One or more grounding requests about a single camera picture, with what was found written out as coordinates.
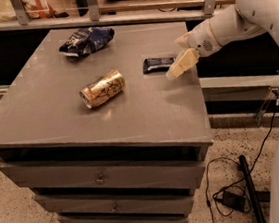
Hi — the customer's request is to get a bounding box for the black metal floor bar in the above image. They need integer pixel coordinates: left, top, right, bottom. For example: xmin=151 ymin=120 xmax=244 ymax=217
xmin=239 ymin=155 xmax=271 ymax=223

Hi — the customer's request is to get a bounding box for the dark blue rxbar wrapper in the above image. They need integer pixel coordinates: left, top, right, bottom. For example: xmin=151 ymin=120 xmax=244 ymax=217
xmin=143 ymin=57 xmax=175 ymax=74

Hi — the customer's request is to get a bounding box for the black power cable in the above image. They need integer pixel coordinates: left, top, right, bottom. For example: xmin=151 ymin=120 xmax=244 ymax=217
xmin=194 ymin=97 xmax=279 ymax=223

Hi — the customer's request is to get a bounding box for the blue chip bag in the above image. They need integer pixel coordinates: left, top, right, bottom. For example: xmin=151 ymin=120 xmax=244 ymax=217
xmin=59 ymin=26 xmax=115 ymax=57

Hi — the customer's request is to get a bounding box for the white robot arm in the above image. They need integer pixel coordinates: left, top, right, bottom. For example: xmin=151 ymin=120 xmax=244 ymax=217
xmin=166 ymin=0 xmax=279 ymax=223

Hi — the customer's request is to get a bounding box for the grey drawer cabinet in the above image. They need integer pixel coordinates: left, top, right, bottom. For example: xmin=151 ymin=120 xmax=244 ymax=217
xmin=0 ymin=22 xmax=212 ymax=223

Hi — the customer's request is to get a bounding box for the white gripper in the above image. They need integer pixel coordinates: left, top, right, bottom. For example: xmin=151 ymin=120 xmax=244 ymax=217
xmin=166 ymin=19 xmax=222 ymax=80

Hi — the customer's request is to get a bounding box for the black power adapter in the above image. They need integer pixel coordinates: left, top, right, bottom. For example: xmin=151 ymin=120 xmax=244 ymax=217
xmin=222 ymin=191 xmax=246 ymax=212

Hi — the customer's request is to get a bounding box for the gold crushed soda can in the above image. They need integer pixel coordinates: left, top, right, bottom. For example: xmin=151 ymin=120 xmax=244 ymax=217
xmin=79 ymin=70 xmax=126 ymax=109

